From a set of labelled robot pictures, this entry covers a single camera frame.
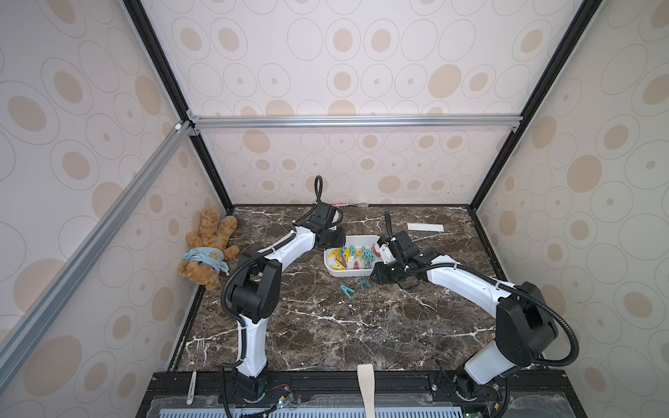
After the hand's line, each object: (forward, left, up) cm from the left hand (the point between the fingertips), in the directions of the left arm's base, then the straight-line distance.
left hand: (352, 237), depth 94 cm
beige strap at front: (-44, -4, -11) cm, 46 cm away
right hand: (-14, -10, -3) cm, 17 cm away
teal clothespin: (-15, +2, -12) cm, 19 cm away
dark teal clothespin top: (-13, -5, -11) cm, 17 cm away
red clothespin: (-5, -2, -11) cm, 12 cm away
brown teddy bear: (-6, +52, -3) cm, 52 cm away
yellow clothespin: (-1, +2, -9) cm, 9 cm away
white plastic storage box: (-1, -3, -11) cm, 12 cm away
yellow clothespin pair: (-5, +5, -11) cm, 13 cm away
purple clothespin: (-4, +3, -11) cm, 12 cm away
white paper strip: (+16, -32, -12) cm, 38 cm away
